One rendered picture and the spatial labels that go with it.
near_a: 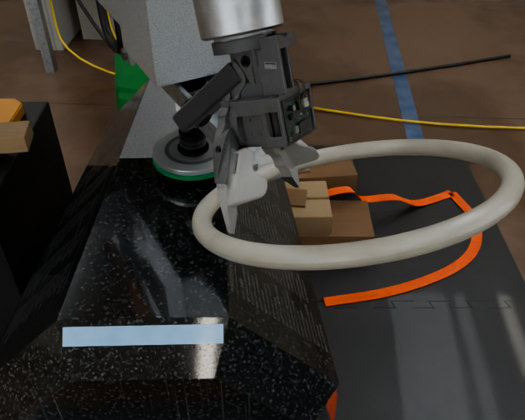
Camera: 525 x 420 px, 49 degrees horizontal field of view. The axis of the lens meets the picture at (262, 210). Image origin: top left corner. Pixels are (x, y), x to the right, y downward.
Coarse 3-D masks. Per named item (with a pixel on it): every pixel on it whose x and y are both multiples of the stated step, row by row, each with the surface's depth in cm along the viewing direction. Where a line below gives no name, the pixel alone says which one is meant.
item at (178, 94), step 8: (208, 80) 140; (168, 88) 134; (176, 88) 129; (176, 96) 131; (184, 96) 125; (216, 112) 128; (216, 120) 125; (200, 128) 123; (208, 128) 118; (216, 128) 114; (208, 136) 119; (304, 144) 108; (256, 152) 114; (264, 152) 114; (256, 160) 112; (264, 160) 112; (272, 160) 112; (256, 168) 104; (304, 168) 110; (280, 176) 108
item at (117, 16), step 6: (102, 0) 148; (108, 0) 143; (114, 0) 138; (102, 6) 150; (108, 6) 144; (114, 6) 139; (120, 6) 135; (108, 12) 147; (114, 12) 141; (120, 12) 136; (114, 18) 143; (120, 18) 138; (120, 24) 140; (126, 42) 146; (126, 48) 148; (132, 60) 149
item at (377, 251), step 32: (320, 160) 109; (480, 160) 90; (512, 160) 85; (512, 192) 73; (192, 224) 85; (448, 224) 66; (480, 224) 68; (224, 256) 74; (256, 256) 70; (288, 256) 68; (320, 256) 66; (352, 256) 65; (384, 256) 65; (416, 256) 66
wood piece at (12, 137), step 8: (0, 128) 172; (8, 128) 172; (16, 128) 172; (24, 128) 172; (0, 136) 169; (8, 136) 169; (16, 136) 169; (24, 136) 169; (32, 136) 178; (0, 144) 169; (8, 144) 169; (16, 144) 170; (24, 144) 170; (0, 152) 171; (8, 152) 171
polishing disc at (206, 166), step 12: (156, 144) 153; (168, 144) 153; (156, 156) 149; (168, 156) 149; (180, 156) 149; (204, 156) 149; (168, 168) 145; (180, 168) 145; (192, 168) 145; (204, 168) 145
